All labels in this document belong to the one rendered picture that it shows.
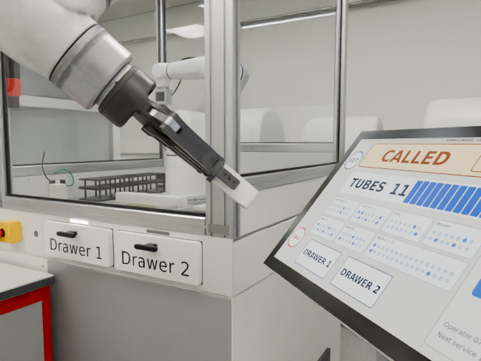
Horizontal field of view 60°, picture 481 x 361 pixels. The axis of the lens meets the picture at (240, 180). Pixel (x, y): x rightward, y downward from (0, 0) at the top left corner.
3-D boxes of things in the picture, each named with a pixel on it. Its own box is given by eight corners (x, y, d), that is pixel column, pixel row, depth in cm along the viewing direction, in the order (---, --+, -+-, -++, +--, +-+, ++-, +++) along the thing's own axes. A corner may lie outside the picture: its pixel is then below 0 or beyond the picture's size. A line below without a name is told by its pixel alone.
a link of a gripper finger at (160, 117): (145, 98, 52) (150, 92, 47) (178, 125, 54) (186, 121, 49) (133, 112, 52) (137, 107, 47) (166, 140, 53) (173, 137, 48)
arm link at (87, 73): (99, 36, 55) (135, 67, 57) (53, 87, 54) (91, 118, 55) (100, 14, 47) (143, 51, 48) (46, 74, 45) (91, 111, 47)
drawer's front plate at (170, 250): (198, 286, 105) (197, 243, 104) (115, 268, 119) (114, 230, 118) (202, 284, 106) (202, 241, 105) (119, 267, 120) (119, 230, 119)
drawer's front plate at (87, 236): (109, 267, 120) (107, 230, 119) (45, 254, 135) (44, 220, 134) (113, 266, 122) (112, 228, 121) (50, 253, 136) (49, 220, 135)
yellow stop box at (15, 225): (7, 244, 139) (6, 223, 138) (-5, 242, 142) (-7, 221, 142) (22, 241, 143) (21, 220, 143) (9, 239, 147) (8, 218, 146)
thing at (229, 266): (232, 297, 102) (232, 239, 100) (-7, 246, 152) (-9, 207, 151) (343, 228, 184) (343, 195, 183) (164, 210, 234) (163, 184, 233)
